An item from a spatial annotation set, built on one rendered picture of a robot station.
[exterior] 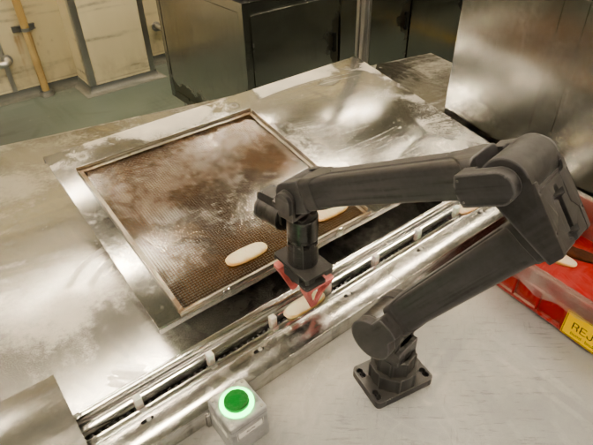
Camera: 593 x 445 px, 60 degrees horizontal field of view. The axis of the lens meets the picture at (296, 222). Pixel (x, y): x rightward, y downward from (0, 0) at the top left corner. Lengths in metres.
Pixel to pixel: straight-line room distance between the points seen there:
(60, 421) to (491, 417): 0.69
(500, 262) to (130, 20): 3.96
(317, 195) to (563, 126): 0.84
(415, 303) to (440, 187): 0.21
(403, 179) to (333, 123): 0.84
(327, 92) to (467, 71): 0.41
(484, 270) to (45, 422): 0.67
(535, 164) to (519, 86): 0.93
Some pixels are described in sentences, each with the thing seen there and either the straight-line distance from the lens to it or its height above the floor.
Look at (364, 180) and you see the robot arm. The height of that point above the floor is 1.22.
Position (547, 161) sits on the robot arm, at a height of 1.33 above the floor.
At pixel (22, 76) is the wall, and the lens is 4.56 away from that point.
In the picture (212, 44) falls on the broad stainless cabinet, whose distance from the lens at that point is 3.07.
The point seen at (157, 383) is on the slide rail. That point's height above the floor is 0.85.
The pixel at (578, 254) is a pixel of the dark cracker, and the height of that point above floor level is 0.83.
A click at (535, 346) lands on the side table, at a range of 1.10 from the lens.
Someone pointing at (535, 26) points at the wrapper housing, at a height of 1.22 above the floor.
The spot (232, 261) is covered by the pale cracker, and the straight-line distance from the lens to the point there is 1.07.
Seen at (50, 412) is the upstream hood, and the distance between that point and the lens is 0.91.
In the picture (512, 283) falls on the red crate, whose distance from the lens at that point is 1.17.
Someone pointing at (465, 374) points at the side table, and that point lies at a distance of 1.02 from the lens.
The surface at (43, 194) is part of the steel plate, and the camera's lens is 1.59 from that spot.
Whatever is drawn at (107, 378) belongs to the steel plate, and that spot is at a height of 0.82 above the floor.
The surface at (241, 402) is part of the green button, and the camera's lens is 0.85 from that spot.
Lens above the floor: 1.61
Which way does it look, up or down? 38 degrees down
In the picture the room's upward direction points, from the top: 2 degrees counter-clockwise
